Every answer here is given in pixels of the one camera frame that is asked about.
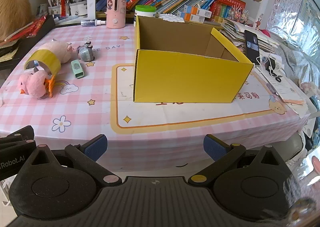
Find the orange blue small box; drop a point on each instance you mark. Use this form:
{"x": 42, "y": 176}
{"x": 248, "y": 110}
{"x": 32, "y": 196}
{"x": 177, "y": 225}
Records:
{"x": 197, "y": 10}
{"x": 191, "y": 18}

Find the red boxed book set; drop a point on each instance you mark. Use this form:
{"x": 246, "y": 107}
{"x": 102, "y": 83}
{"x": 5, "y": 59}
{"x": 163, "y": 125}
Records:
{"x": 230, "y": 5}

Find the small cartoon standee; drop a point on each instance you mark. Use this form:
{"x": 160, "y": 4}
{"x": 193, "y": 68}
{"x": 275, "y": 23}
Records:
{"x": 258, "y": 22}

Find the small picture card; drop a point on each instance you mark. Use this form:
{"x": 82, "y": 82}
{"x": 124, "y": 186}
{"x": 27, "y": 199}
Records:
{"x": 43, "y": 10}

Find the black smartphone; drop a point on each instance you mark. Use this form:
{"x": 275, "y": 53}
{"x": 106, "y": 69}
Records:
{"x": 252, "y": 47}

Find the alphabet wall poster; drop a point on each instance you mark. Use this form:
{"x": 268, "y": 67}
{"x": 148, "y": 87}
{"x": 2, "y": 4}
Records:
{"x": 285, "y": 2}

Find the pile of papers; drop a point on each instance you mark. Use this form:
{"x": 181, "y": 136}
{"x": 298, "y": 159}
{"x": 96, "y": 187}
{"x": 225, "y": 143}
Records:
{"x": 235, "y": 32}

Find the printed paper sheets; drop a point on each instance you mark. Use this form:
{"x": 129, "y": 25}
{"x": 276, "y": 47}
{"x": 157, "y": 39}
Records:
{"x": 285, "y": 87}

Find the pink duck plush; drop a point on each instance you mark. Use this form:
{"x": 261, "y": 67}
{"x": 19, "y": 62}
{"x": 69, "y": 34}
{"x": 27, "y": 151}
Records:
{"x": 32, "y": 84}

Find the pink checked tablecloth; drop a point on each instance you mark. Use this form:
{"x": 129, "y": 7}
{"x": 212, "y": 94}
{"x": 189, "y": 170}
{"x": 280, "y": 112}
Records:
{"x": 95, "y": 117}

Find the blue white spray bottle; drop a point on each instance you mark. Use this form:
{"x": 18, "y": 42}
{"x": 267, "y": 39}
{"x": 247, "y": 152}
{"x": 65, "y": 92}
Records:
{"x": 91, "y": 22}

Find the pink pig plush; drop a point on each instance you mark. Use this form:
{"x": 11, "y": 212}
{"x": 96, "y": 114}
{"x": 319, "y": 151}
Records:
{"x": 61, "y": 49}

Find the grey fuzzy sleeve cuff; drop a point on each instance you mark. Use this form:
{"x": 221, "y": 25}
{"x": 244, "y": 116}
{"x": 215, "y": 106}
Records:
{"x": 305, "y": 204}

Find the brown plush toy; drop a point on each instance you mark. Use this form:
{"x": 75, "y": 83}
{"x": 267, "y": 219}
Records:
{"x": 12, "y": 10}

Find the white textured pad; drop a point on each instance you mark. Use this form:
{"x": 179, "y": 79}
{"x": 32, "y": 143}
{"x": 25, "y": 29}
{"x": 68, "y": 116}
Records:
{"x": 172, "y": 17}

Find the grey purple toy truck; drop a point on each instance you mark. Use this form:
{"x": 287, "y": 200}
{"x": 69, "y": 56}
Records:
{"x": 85, "y": 52}

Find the silver foil sheet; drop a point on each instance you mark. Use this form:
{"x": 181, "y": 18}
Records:
{"x": 305, "y": 42}

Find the yellow tape roll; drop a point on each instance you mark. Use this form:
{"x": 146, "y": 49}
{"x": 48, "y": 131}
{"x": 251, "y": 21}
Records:
{"x": 46, "y": 58}

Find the white jar green lid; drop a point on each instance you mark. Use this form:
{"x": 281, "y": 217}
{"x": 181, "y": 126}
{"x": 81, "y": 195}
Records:
{"x": 146, "y": 10}

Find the red shiny packets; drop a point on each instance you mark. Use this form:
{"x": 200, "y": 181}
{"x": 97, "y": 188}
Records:
{"x": 27, "y": 28}

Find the yellow cardboard box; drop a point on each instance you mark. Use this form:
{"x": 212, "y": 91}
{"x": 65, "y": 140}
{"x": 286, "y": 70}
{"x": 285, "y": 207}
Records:
{"x": 185, "y": 77}

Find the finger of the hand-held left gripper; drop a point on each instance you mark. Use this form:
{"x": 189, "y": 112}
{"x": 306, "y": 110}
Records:
{"x": 17, "y": 139}

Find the pink humidifier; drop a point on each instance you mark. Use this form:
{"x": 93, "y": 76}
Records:
{"x": 115, "y": 14}

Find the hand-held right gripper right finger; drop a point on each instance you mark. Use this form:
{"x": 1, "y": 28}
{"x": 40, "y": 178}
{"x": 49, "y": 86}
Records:
{"x": 215, "y": 148}

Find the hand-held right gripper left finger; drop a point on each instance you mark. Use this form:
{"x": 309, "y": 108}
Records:
{"x": 96, "y": 147}

